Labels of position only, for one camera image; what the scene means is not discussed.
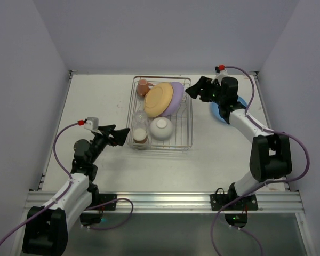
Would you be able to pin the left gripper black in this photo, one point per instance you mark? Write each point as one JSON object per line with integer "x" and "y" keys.
{"x": 106, "y": 135}

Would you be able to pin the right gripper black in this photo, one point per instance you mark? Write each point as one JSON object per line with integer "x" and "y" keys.
{"x": 204, "y": 89}

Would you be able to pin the purple plate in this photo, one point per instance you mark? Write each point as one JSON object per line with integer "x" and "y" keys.
{"x": 178, "y": 91}

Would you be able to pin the blue plate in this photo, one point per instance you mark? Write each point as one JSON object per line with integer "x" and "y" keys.
{"x": 214, "y": 109}

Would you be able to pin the yellow plate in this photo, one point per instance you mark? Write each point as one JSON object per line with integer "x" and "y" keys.
{"x": 158, "y": 99}

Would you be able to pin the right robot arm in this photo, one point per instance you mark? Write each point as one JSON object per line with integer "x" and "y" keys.
{"x": 270, "y": 157}

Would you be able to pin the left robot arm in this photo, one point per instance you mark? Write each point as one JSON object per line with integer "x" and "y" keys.
{"x": 48, "y": 226}

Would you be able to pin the white and brown cup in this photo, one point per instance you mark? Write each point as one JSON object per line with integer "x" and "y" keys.
{"x": 140, "y": 136}

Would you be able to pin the clear drinking glass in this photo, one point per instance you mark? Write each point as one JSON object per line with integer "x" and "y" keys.
{"x": 140, "y": 120}

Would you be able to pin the white bowl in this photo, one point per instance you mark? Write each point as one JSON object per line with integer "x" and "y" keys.
{"x": 161, "y": 128}

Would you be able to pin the pink mug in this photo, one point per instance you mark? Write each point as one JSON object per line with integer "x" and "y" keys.
{"x": 143, "y": 87}

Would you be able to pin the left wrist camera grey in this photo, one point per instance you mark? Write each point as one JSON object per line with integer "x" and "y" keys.
{"x": 91, "y": 123}

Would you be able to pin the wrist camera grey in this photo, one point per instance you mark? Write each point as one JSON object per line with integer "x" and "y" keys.
{"x": 91, "y": 123}
{"x": 221, "y": 74}

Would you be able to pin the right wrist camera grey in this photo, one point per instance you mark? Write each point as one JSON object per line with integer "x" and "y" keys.
{"x": 221, "y": 74}

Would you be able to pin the metal wire dish rack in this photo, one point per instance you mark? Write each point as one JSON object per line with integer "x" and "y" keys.
{"x": 182, "y": 119}

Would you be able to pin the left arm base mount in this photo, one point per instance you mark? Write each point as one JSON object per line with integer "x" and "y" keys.
{"x": 95, "y": 218}

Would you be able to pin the aluminium front rail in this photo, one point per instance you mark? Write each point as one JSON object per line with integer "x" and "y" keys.
{"x": 204, "y": 202}

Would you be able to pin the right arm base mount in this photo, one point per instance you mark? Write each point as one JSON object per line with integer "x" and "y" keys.
{"x": 236, "y": 214}

